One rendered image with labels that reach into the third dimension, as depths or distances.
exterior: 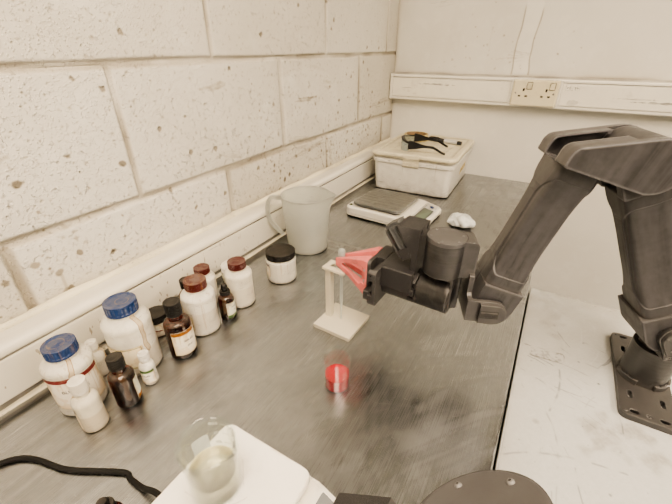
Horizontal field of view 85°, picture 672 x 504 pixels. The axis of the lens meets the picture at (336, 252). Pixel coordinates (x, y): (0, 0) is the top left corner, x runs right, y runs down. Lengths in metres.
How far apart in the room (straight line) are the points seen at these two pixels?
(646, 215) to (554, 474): 0.34
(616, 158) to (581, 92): 1.06
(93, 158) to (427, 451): 0.68
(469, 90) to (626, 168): 1.13
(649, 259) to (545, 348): 0.25
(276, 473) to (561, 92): 1.43
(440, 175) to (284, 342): 0.86
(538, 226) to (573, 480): 0.32
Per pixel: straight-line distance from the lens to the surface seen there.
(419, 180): 1.37
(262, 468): 0.45
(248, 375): 0.65
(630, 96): 1.58
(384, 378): 0.64
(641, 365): 0.75
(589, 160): 0.50
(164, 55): 0.81
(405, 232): 0.54
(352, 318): 0.73
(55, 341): 0.65
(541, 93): 1.56
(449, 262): 0.53
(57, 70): 0.72
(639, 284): 0.65
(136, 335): 0.66
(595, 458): 0.65
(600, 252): 1.78
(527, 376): 0.71
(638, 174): 0.53
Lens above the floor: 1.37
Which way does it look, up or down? 29 degrees down
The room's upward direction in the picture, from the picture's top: straight up
